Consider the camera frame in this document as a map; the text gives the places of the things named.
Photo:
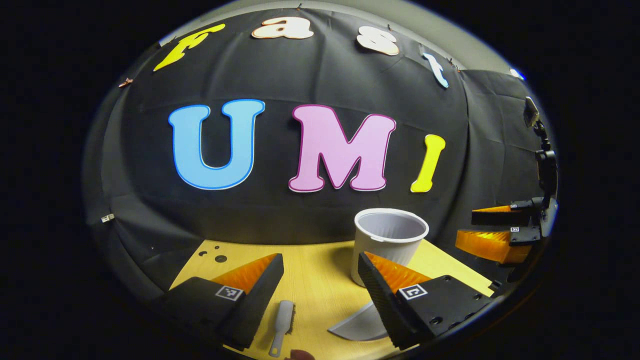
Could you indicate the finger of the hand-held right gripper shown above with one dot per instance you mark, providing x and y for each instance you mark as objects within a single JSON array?
[
  {"x": 500, "y": 217},
  {"x": 485, "y": 245}
]

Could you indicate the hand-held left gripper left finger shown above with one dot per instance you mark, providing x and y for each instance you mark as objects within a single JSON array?
[{"x": 257, "y": 300}]

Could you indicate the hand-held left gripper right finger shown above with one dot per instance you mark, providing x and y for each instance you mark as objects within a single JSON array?
[{"x": 377, "y": 300}]

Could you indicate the grey dustpan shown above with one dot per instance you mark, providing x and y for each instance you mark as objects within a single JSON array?
[{"x": 362, "y": 325}]

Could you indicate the small grey broom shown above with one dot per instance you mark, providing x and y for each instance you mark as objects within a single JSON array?
[{"x": 283, "y": 317}]

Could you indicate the white ribbed garbage bin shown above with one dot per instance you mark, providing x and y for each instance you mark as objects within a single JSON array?
[{"x": 387, "y": 240}]

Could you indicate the yellow wooden desktop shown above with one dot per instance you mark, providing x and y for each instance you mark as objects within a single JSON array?
[{"x": 315, "y": 280}]

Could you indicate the ceiling light panel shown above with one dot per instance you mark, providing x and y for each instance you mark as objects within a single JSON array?
[{"x": 517, "y": 74}]

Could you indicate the white cloth clip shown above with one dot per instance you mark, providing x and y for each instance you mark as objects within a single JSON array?
[{"x": 107, "y": 218}]

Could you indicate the copper cloth clip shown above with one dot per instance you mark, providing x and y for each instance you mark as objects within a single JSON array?
[{"x": 125, "y": 82}]

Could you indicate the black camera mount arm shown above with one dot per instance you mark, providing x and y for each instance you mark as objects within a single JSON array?
[{"x": 547, "y": 170}]

